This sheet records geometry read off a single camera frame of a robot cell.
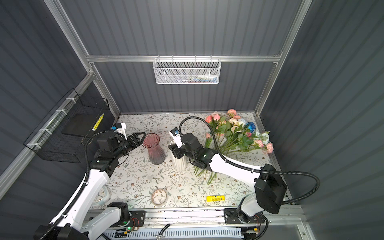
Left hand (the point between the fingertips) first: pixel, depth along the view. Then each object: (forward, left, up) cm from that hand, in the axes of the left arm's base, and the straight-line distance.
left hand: (142, 135), depth 77 cm
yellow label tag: (-27, -37, -23) cm, 51 cm away
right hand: (-4, -17, -3) cm, 17 cm away
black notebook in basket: (+5, +31, +4) cm, 31 cm away
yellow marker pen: (+6, +23, +3) cm, 24 cm away
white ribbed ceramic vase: (-10, -18, -17) cm, 27 cm away
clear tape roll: (-24, -6, -25) cm, 35 cm away
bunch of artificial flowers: (+12, -54, -19) cm, 58 cm away
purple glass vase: (-3, -5, -16) cm, 17 cm away
